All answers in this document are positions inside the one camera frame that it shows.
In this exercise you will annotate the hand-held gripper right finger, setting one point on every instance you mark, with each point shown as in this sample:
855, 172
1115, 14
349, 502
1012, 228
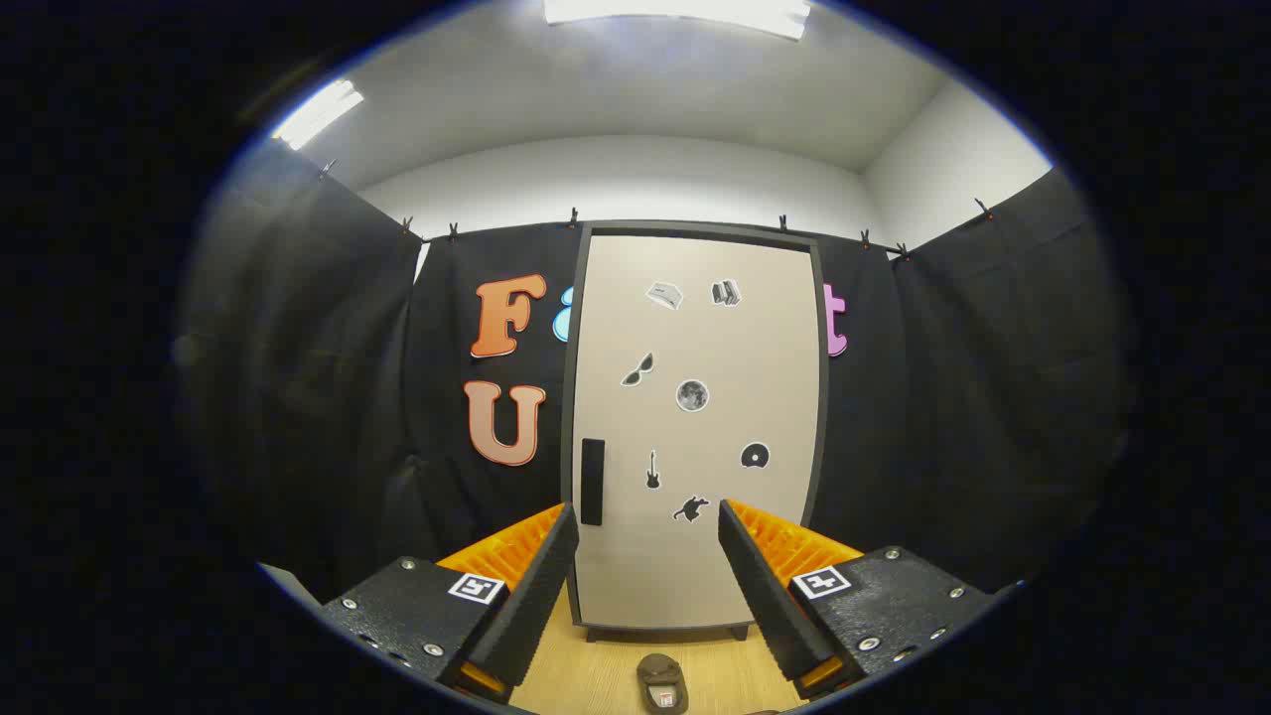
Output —
770, 606

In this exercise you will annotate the ceiling light panel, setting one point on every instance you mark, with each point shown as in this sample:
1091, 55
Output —
318, 112
675, 14

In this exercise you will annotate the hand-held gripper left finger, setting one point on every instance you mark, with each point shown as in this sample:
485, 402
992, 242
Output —
531, 606

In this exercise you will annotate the brown fuzzy shoe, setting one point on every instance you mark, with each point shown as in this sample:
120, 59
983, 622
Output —
660, 680

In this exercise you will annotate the dark grey shoe cabinet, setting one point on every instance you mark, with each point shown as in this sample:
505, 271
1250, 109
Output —
695, 229

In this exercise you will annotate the row of small backdrop clips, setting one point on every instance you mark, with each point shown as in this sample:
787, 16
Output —
573, 218

